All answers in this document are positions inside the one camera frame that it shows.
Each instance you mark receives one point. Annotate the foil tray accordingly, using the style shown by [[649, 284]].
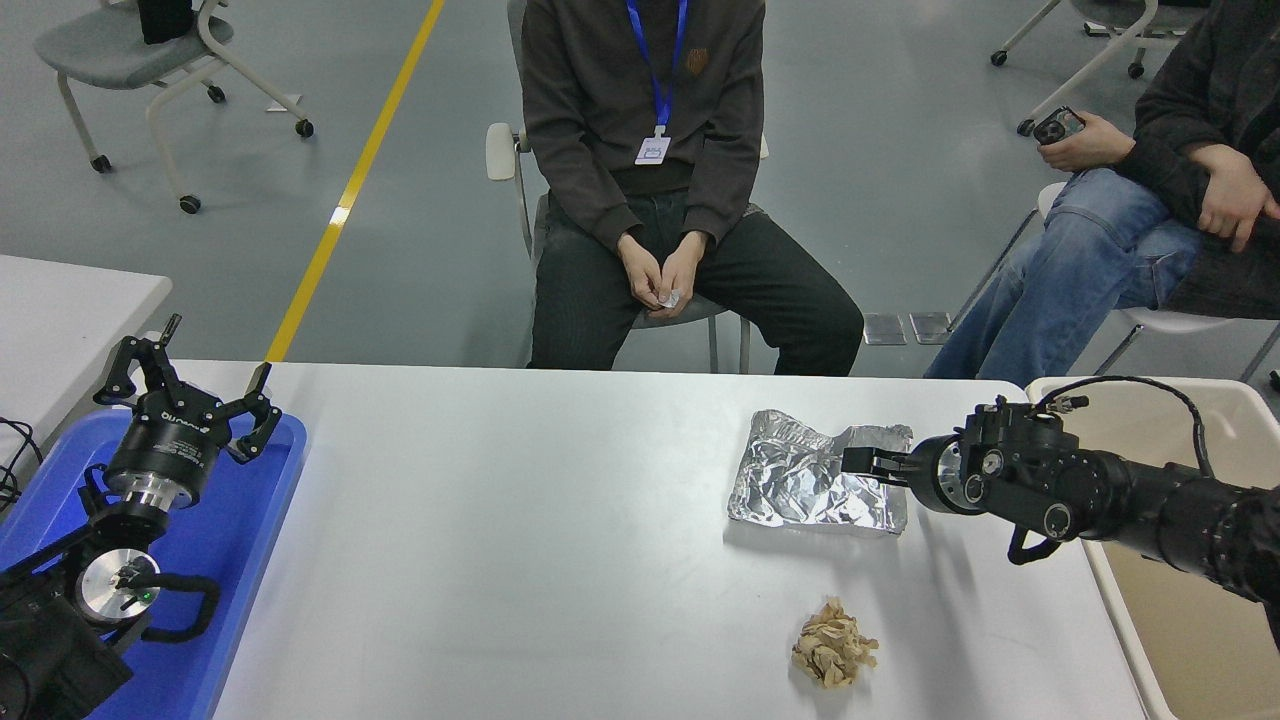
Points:
[[790, 480]]

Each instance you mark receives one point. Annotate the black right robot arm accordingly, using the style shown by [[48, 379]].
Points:
[[1150, 495]]

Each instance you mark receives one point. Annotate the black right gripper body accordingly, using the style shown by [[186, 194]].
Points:
[[925, 475]]

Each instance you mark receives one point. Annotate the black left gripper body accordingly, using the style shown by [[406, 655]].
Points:
[[165, 445]]

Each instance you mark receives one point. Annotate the large pale bin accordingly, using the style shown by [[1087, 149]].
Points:
[[1190, 640]]

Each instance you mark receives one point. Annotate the tan paper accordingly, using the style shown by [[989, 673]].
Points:
[[830, 650]]

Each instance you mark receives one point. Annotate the person's left hand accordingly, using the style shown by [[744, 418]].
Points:
[[685, 275], [1095, 145]]

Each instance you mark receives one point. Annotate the black bag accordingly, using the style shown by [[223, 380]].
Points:
[[165, 20]]

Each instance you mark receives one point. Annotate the yellow floor tape line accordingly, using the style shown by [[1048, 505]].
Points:
[[350, 190]]

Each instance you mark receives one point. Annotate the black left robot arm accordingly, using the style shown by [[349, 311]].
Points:
[[40, 650]]

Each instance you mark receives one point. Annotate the black phone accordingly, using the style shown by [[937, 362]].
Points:
[[1058, 126]]

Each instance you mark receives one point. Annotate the grey wheeled chair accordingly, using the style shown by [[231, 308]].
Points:
[[110, 45], [1150, 12]]

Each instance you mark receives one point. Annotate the person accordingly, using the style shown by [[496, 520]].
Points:
[[1080, 260], [590, 100]]

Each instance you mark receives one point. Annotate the white side table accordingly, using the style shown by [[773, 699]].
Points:
[[60, 320]]

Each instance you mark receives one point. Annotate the metal floor plate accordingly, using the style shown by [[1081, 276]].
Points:
[[886, 329], [930, 328]]

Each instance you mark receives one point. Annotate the person's right hand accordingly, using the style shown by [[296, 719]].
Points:
[[1235, 195], [642, 270]]

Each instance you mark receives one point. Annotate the blue plastic tray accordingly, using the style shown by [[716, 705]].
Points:
[[240, 540]]

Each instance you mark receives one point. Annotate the small white paper scrap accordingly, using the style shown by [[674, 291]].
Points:
[[668, 298]]

